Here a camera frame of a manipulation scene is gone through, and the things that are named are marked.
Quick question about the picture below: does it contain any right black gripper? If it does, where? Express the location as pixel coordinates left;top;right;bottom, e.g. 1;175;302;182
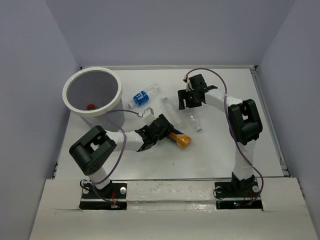
178;88;202;110

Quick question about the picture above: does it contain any orange milk tea bottle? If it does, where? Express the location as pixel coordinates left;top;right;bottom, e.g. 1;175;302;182
169;132;192;149

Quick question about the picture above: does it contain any red cap clear bottle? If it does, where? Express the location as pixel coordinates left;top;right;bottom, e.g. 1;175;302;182
86;104;96;111

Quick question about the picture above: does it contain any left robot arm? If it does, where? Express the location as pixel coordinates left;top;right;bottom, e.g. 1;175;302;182
69;111;181;198

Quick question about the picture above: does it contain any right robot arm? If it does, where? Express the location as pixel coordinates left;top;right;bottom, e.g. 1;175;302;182
177;74;263;200

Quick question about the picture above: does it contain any white round bin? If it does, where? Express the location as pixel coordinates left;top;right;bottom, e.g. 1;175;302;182
62;67;125;132

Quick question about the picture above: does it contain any clear ribbed bottle left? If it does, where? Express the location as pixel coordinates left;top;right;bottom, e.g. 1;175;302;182
160;96;183;127

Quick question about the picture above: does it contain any clear ribbed bottle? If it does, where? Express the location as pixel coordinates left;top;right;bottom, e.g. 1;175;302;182
187;109;202;132
160;96;183;127

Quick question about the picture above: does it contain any clear ribbed bottle right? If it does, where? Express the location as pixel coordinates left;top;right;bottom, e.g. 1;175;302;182
187;109;202;132

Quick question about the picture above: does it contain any blue label water bottle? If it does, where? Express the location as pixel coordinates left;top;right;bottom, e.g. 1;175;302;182
128;82;161;109

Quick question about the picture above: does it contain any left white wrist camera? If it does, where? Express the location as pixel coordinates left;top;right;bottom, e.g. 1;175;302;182
142;107;156;126

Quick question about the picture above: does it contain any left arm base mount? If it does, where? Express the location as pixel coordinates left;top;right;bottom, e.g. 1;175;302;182
79;179;128;211

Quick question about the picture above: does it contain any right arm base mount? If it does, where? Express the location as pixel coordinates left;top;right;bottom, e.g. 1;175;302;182
212;181;263;210

